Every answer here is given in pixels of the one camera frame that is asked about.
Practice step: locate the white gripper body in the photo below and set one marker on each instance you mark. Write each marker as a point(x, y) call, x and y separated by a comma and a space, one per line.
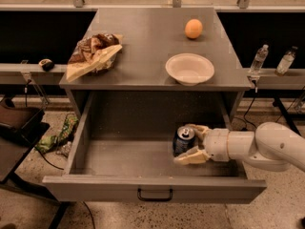
point(216, 144)

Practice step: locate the brown chip bag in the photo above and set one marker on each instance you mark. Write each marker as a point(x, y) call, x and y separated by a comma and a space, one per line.
point(93, 54)

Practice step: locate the white paper bowl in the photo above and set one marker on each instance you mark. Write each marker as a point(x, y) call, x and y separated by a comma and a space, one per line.
point(189, 69)

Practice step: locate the green snack bag on floor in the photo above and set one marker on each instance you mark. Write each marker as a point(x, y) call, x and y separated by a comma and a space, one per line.
point(49, 142)

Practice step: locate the black tape measure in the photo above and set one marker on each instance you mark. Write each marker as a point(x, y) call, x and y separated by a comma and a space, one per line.
point(46, 64)

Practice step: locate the blue pepsi can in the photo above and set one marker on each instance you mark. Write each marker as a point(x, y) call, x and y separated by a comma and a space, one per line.
point(183, 140)

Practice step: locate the black chair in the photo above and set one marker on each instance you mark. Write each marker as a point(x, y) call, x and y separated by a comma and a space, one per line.
point(20, 130)

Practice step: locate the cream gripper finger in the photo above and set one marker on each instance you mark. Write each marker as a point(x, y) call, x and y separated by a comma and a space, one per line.
point(199, 130)
point(193, 156)

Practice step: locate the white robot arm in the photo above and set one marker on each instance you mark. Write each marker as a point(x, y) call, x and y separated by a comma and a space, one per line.
point(271, 147)

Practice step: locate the black drawer handle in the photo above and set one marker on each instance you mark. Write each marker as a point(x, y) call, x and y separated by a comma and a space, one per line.
point(155, 195)

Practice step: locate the clear water bottle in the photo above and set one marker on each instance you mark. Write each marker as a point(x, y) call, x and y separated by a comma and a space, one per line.
point(259, 59)

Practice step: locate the orange fruit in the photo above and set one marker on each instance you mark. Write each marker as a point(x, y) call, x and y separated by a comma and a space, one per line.
point(193, 29)

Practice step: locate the open grey drawer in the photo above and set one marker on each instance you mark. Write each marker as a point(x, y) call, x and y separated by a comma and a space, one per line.
point(124, 142)

